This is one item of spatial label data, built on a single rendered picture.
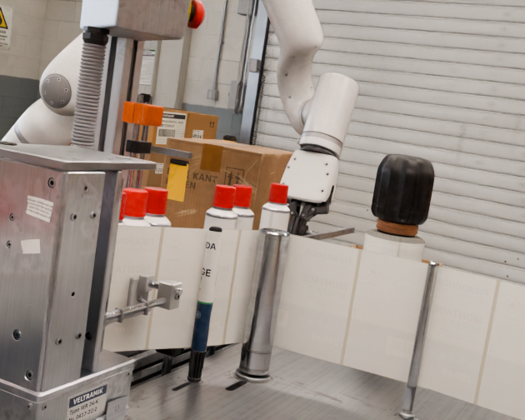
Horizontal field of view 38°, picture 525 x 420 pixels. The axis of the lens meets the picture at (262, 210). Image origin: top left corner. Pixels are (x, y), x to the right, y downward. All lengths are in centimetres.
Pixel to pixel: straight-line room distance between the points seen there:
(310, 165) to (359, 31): 443
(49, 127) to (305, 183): 61
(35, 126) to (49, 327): 112
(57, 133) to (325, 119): 62
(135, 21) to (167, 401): 47
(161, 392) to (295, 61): 83
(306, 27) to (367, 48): 433
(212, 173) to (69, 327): 109
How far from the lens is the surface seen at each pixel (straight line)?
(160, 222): 104
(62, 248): 67
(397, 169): 107
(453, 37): 561
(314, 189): 146
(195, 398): 89
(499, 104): 545
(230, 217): 120
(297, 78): 159
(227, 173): 174
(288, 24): 150
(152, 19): 102
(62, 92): 165
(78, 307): 71
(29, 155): 68
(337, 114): 150
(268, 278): 93
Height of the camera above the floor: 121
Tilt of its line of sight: 7 degrees down
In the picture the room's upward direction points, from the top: 9 degrees clockwise
